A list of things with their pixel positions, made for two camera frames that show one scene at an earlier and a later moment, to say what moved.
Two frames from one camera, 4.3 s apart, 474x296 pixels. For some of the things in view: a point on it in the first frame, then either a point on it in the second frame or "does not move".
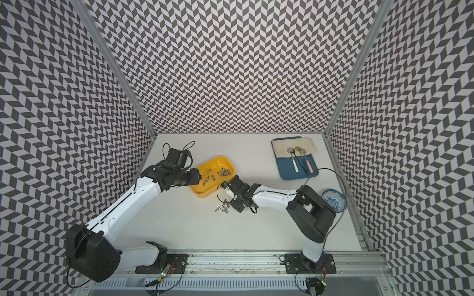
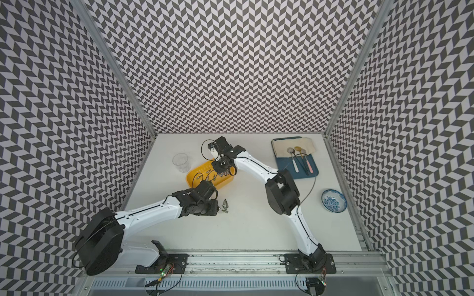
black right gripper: x=238 y=208 to x=218 y=168
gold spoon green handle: x=299 y=148 does not move
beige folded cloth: x=280 y=146 does not move
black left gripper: x=194 y=179 to x=214 y=208
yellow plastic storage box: x=213 y=174 does not move
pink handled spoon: x=303 y=151 does not move
